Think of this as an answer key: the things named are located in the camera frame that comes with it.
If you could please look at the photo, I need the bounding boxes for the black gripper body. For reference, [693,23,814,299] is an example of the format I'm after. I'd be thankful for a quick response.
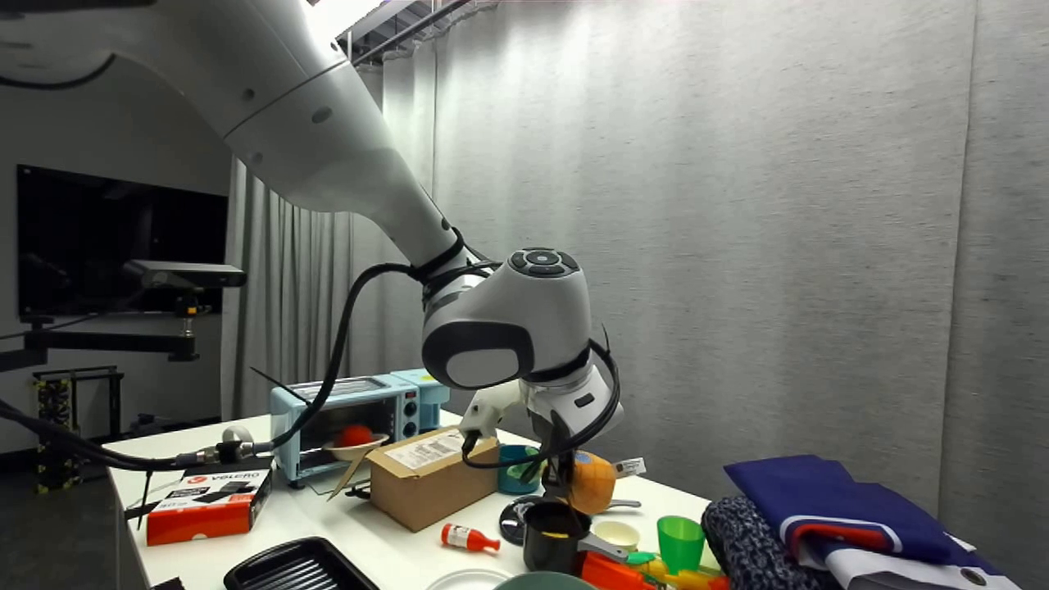
[530,425,583,471]

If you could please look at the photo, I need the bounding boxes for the small cream bowl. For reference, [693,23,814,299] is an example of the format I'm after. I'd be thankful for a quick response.
[588,517,645,555]

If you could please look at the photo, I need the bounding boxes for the pale green bowl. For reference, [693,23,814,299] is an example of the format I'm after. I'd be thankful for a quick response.
[490,566,601,590]

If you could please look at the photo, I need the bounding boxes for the orange toy block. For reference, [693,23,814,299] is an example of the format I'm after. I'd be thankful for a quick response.
[578,550,658,590]

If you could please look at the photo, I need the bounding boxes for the brown cardboard box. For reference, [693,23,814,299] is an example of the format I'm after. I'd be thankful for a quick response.
[365,425,504,537]

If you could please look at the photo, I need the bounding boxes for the green plastic cup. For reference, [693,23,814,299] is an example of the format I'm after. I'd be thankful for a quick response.
[651,516,707,577]

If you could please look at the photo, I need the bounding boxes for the white plate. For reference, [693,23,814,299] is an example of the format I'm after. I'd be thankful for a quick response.
[423,564,515,590]

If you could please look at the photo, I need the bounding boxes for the yellow toy pieces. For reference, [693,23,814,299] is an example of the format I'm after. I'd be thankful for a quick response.
[635,555,731,590]

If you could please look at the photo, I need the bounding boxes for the light blue toaster oven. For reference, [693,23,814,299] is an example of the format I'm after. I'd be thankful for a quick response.
[264,367,452,488]

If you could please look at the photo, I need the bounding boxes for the dark speckled cloth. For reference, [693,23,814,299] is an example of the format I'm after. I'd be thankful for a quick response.
[699,492,837,590]

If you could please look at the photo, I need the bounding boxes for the red item by oven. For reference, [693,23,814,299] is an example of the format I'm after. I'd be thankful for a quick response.
[331,423,388,451]

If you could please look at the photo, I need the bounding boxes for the blue folded cloth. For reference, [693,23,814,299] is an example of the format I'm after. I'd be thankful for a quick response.
[721,451,989,569]

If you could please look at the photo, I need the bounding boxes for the black slatted tray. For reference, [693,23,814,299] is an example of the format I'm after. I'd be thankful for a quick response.
[221,535,382,590]

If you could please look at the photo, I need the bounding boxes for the grey tape roll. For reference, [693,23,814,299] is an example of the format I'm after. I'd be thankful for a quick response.
[214,425,263,464]

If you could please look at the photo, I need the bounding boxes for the red flat box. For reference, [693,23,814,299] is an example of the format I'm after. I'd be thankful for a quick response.
[144,468,275,546]

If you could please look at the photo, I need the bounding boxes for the white folded cloth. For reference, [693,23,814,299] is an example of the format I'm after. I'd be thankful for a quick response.
[824,541,1026,590]

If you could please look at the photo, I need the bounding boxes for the dark metal rack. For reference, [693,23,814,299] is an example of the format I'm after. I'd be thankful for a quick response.
[29,364,128,494]

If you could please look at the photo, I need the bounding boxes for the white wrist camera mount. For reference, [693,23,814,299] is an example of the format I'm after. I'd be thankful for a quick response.
[457,376,527,458]

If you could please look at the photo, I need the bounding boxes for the black arm hose cable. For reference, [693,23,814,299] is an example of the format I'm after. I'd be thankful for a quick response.
[0,260,441,475]

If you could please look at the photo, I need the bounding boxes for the camera on black boom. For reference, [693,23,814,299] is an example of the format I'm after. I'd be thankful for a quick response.
[0,255,249,374]

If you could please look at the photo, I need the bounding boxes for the black wall monitor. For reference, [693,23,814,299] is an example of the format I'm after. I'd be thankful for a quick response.
[13,162,233,328]

